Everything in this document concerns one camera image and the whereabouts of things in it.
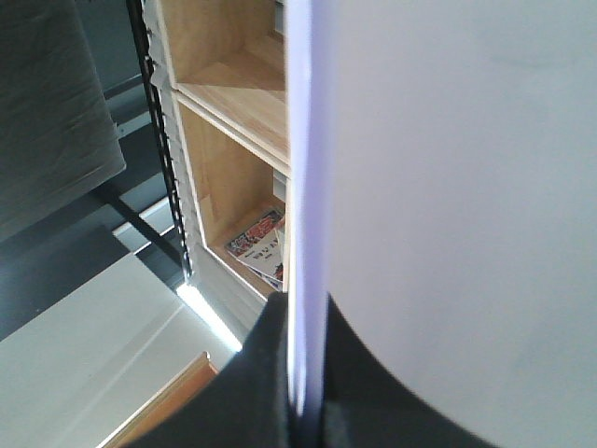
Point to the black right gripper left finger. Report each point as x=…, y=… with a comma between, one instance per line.
x=246, y=405

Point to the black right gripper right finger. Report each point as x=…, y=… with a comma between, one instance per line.
x=365, y=406

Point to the white paper stack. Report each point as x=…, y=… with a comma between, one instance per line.
x=444, y=196

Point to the comic magazines on shelf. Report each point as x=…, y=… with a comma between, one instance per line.
x=258, y=249

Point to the wooden shelf unit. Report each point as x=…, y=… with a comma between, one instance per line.
x=226, y=66

